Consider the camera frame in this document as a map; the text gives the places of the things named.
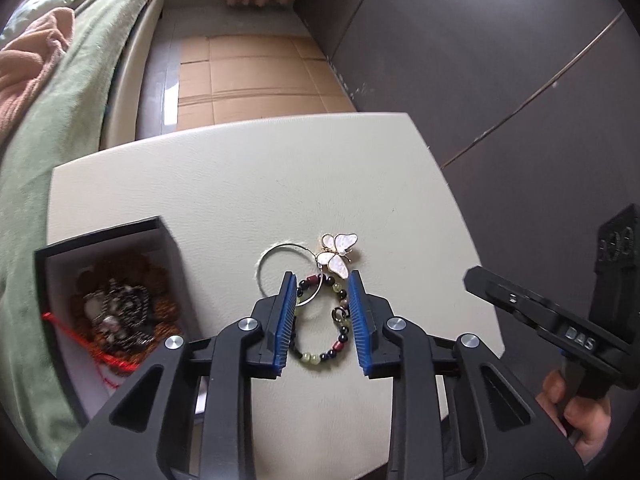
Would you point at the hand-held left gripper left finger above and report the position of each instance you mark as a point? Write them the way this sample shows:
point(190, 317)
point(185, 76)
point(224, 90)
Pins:
point(282, 325)

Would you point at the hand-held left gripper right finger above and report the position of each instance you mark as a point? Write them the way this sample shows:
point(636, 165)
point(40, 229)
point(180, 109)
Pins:
point(361, 327)

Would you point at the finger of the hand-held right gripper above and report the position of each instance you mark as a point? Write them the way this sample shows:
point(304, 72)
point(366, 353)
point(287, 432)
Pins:
point(525, 307)

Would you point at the white butterfly hoop bangle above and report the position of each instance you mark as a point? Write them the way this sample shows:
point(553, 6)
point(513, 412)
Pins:
point(336, 252)

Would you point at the black jewelry box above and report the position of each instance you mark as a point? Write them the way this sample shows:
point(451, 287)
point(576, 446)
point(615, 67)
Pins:
point(65, 270)

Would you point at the person's right hand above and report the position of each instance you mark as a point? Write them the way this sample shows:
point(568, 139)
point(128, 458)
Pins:
point(587, 425)

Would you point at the white side table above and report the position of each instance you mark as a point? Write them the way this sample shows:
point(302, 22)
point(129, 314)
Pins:
point(250, 185)

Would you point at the flattened cardboard sheet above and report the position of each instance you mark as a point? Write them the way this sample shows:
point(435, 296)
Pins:
point(250, 75)

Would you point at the dark brown wardrobe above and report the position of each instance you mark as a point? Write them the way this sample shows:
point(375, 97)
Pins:
point(475, 50)

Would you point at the bed with green sheet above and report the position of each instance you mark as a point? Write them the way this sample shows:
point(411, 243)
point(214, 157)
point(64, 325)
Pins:
point(75, 125)

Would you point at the pink fleece blanket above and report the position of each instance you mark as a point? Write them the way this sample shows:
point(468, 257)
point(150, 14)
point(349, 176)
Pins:
point(30, 60)

